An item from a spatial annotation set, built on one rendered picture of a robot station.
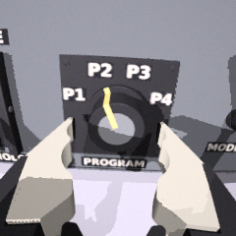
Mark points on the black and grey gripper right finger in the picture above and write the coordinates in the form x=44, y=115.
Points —
x=190, y=199

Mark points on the black control console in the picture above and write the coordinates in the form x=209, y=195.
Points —
x=119, y=67

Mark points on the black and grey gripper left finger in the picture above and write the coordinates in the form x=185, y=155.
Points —
x=37, y=193

